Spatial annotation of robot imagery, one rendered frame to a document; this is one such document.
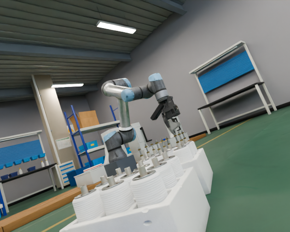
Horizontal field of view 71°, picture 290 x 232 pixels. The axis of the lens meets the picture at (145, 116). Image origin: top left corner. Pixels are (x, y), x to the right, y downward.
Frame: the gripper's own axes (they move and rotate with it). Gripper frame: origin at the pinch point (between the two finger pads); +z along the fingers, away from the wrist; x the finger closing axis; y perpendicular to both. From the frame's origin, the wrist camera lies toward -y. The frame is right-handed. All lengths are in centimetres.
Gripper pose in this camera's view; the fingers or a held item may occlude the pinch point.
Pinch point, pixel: (172, 133)
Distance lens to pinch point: 115.9
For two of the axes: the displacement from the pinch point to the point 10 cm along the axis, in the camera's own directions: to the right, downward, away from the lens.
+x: 5.0, -0.7, 8.6
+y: 7.9, -3.7, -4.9
